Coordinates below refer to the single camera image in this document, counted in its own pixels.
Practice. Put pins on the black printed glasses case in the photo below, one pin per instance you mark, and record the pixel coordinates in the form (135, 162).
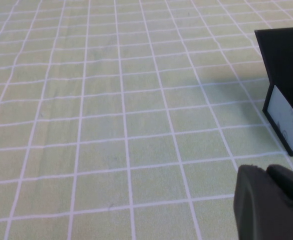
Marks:
(284, 62)

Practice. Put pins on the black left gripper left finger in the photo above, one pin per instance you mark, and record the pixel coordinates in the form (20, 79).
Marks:
(259, 212)

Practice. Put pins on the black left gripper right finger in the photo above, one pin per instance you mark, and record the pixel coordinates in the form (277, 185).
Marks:
(291, 187)

